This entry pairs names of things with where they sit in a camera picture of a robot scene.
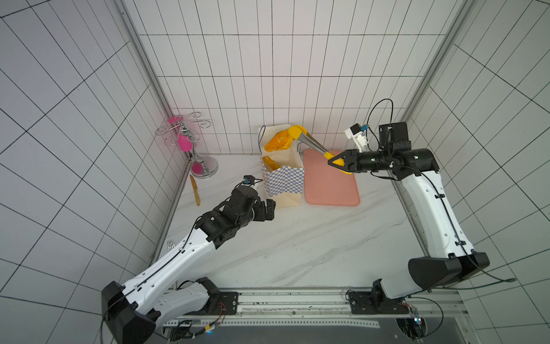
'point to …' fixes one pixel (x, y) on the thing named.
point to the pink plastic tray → (325, 183)
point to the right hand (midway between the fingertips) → (323, 163)
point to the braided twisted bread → (274, 165)
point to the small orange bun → (281, 140)
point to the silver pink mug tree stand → (184, 133)
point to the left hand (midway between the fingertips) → (260, 208)
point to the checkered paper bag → (283, 170)
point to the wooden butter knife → (195, 188)
